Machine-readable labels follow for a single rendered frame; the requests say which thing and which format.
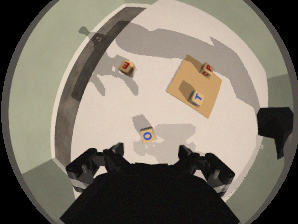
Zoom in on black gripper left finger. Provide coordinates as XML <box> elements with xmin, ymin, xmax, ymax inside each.
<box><xmin>65</xmin><ymin>142</ymin><xmax>141</xmax><ymax>193</ymax></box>

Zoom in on wooden letter block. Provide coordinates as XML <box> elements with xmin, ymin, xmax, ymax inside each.
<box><xmin>140</xmin><ymin>126</ymin><xmax>155</xmax><ymax>143</ymax></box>
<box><xmin>187</xmin><ymin>90</ymin><xmax>205</xmax><ymax>106</ymax></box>
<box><xmin>118</xmin><ymin>59</ymin><xmax>135</xmax><ymax>76</ymax></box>
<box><xmin>199</xmin><ymin>62</ymin><xmax>214</xmax><ymax>78</ymax></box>

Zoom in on tan flat mat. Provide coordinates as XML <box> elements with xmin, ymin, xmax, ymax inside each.
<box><xmin>167</xmin><ymin>54</ymin><xmax>222</xmax><ymax>119</ymax></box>

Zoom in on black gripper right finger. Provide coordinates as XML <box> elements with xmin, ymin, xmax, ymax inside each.
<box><xmin>162</xmin><ymin>145</ymin><xmax>235</xmax><ymax>197</ymax></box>

